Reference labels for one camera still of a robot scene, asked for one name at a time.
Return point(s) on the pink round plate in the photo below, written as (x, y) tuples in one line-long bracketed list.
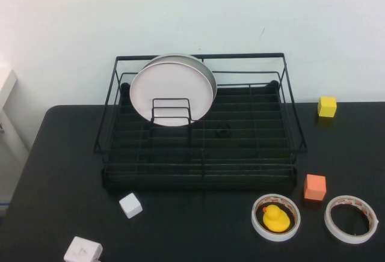
[(171, 84)]

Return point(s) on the grey round plate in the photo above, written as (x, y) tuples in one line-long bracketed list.
[(192, 59)]

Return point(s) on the black plastic drip tray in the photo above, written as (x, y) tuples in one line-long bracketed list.
[(240, 118)]

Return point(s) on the white cube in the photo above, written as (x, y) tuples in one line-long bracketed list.
[(130, 205)]

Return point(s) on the white tape roll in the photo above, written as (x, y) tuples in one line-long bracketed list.
[(329, 224), (255, 224)]

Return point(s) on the yellow rubber duck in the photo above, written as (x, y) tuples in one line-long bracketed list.
[(275, 220)]

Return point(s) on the yellow cube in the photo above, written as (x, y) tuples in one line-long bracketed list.
[(328, 107)]

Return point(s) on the orange cube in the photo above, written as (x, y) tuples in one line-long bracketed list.
[(315, 187)]

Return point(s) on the white power adapter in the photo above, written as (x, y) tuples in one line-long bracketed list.
[(81, 250)]

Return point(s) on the white cabinet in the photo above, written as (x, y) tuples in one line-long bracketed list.
[(9, 117)]

